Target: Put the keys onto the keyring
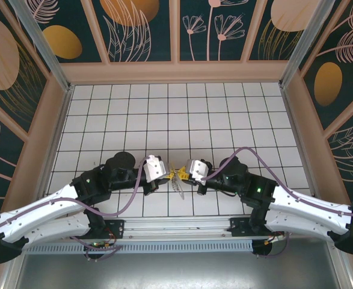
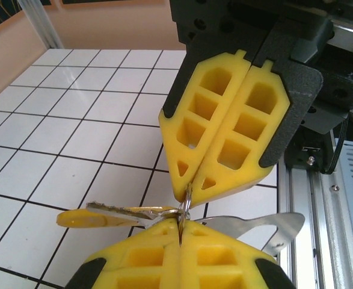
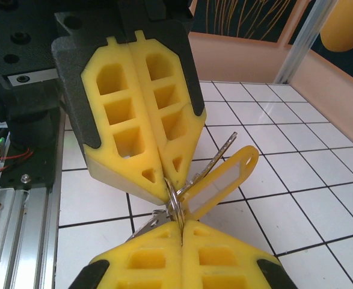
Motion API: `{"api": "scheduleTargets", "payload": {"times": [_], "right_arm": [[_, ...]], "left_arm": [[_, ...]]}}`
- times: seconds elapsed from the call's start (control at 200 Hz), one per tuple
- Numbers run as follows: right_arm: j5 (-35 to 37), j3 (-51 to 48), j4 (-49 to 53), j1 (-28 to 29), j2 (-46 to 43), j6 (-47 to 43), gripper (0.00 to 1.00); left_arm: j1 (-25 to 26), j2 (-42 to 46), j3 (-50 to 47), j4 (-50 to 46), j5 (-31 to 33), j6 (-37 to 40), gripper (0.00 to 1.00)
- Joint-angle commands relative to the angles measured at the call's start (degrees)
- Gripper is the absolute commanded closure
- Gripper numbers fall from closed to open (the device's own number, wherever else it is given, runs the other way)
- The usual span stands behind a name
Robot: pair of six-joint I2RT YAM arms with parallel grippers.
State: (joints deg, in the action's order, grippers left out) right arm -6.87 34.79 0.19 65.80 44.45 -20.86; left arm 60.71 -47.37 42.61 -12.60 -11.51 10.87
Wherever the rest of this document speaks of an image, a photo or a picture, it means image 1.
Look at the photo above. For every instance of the clear plastic zip bag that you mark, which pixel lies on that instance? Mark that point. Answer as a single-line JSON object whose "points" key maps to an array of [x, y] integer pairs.
{"points": [[178, 189]]}

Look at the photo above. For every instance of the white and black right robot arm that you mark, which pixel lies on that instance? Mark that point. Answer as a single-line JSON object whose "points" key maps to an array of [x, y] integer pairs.
{"points": [[308, 210]]}

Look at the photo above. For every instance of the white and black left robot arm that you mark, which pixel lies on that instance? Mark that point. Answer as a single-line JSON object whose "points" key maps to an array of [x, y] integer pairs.
{"points": [[38, 216]]}

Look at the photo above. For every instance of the small circuit board with LED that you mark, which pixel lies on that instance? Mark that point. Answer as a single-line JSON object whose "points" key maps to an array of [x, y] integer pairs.
{"points": [[95, 244]]}

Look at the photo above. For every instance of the grey metal sheet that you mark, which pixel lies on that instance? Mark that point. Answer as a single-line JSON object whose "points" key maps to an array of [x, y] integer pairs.
{"points": [[176, 271]]}

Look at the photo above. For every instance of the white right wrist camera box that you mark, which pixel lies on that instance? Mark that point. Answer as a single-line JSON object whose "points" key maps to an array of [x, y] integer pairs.
{"points": [[198, 168]]}

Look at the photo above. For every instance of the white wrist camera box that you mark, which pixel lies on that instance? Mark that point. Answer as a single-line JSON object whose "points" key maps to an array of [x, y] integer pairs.
{"points": [[198, 168], [155, 168]]}

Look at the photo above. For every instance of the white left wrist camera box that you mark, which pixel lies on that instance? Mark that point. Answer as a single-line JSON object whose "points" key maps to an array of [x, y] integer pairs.
{"points": [[155, 168]]}

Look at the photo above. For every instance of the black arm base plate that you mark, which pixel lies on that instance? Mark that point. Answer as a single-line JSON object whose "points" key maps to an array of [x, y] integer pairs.
{"points": [[239, 227], [116, 227]]}

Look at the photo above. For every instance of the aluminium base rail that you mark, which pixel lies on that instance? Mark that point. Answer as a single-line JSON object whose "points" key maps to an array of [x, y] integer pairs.
{"points": [[176, 227]]}

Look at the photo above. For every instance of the aluminium table edge rail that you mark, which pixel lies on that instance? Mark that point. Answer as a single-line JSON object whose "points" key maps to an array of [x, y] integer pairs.
{"points": [[63, 111], [293, 120]]}

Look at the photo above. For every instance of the aluminium frame post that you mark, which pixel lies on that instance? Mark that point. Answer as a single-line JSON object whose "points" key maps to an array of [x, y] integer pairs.
{"points": [[43, 48], [311, 45]]}

